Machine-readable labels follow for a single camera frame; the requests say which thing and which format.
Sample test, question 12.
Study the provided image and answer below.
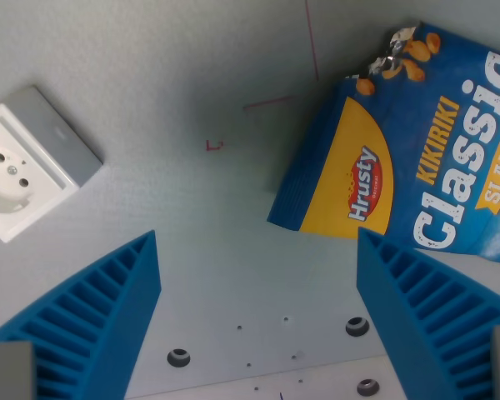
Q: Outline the grey socket mounting box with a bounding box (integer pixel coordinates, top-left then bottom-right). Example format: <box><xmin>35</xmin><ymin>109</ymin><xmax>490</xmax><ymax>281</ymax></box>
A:
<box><xmin>2</xmin><ymin>85</ymin><xmax>105</xmax><ymax>188</ymax></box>

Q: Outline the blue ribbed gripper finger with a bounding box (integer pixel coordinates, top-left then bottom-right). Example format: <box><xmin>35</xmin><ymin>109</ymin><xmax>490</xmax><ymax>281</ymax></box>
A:
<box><xmin>0</xmin><ymin>229</ymin><xmax>163</xmax><ymax>400</ymax></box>
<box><xmin>356</xmin><ymin>227</ymin><xmax>500</xmax><ymax>400</ymax></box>

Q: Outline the white wall power socket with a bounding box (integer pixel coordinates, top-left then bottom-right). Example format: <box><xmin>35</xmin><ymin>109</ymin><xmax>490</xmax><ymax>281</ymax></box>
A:
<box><xmin>0</xmin><ymin>103</ymin><xmax>79</xmax><ymax>243</ymax></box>

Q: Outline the blue Hrusty peanut snack bag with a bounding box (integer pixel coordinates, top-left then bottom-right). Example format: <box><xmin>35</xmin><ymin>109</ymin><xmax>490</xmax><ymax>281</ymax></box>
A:
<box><xmin>267</xmin><ymin>20</ymin><xmax>500</xmax><ymax>268</ymax></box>

